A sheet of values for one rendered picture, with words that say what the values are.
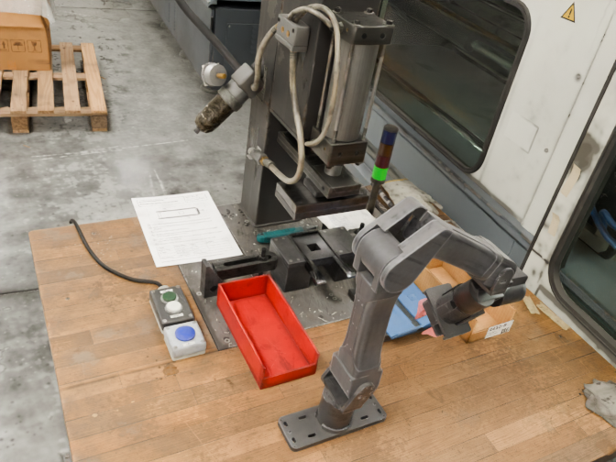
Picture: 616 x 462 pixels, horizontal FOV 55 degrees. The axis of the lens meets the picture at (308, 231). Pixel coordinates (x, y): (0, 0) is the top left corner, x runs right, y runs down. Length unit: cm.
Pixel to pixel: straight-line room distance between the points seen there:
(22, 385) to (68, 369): 120
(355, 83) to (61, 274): 76
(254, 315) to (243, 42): 330
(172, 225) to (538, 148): 97
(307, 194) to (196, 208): 44
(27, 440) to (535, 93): 188
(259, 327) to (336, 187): 34
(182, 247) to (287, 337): 38
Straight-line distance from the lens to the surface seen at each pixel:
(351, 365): 100
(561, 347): 149
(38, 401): 234
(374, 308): 91
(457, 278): 153
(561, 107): 162
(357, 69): 115
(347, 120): 119
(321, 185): 125
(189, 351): 120
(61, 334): 127
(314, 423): 112
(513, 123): 174
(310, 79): 121
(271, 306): 132
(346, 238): 143
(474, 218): 184
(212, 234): 152
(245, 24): 438
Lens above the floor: 180
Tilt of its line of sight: 35 degrees down
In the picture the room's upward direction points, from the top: 11 degrees clockwise
